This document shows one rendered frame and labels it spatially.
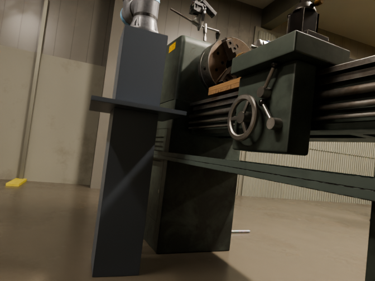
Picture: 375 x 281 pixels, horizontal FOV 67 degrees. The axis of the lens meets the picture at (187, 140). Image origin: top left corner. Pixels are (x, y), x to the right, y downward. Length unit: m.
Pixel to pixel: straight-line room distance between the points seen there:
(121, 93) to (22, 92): 2.86
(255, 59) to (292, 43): 0.15
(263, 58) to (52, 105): 3.37
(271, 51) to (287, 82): 0.10
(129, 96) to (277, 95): 0.67
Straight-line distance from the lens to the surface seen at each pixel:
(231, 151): 1.76
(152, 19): 1.46
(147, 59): 1.34
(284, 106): 0.85
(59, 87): 4.03
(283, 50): 0.85
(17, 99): 4.06
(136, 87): 1.30
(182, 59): 1.67
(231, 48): 1.58
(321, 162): 5.62
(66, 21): 4.27
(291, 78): 0.86
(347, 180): 0.65
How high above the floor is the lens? 0.57
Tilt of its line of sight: 3 degrees up
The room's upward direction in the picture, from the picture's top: 7 degrees clockwise
